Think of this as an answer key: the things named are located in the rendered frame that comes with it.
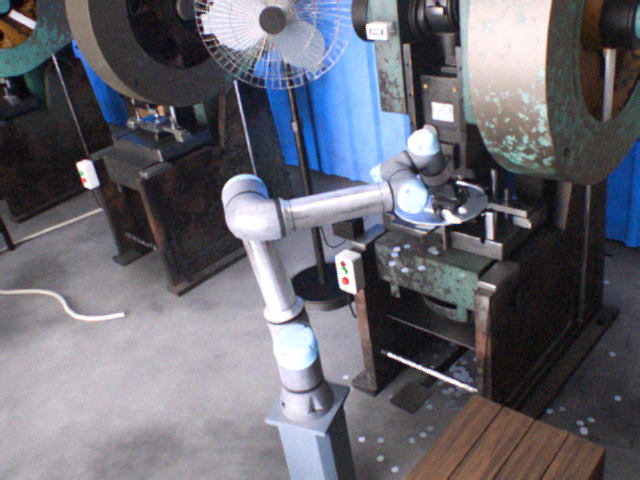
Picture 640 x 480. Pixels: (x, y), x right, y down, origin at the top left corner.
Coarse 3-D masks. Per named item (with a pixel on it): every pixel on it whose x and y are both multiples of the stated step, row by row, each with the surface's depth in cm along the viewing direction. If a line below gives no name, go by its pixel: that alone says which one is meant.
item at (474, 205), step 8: (464, 184) 214; (464, 192) 210; (472, 192) 209; (480, 192) 208; (472, 200) 204; (480, 200) 203; (424, 208) 203; (464, 208) 201; (472, 208) 200; (480, 208) 199; (400, 216) 201; (408, 216) 201; (416, 216) 201; (424, 216) 200; (432, 216) 199; (456, 216) 197; (464, 216) 196; (472, 216) 195; (424, 224) 195; (432, 224) 194; (440, 224) 194; (448, 224) 194
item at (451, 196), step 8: (456, 176) 176; (448, 184) 175; (456, 184) 176; (440, 192) 181; (448, 192) 178; (456, 192) 179; (432, 200) 183; (440, 200) 181; (448, 200) 180; (456, 200) 178; (464, 200) 182; (440, 208) 184; (448, 208) 183; (456, 208) 179
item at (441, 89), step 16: (448, 64) 193; (432, 80) 192; (448, 80) 188; (432, 96) 194; (448, 96) 191; (432, 112) 197; (448, 112) 193; (432, 128) 198; (448, 128) 196; (448, 144) 196; (480, 144) 201; (448, 160) 196; (464, 160) 197
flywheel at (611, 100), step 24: (600, 0) 153; (624, 0) 150; (600, 24) 154; (624, 24) 150; (600, 48) 161; (624, 48) 156; (624, 72) 183; (600, 96) 177; (624, 96) 181; (600, 120) 177
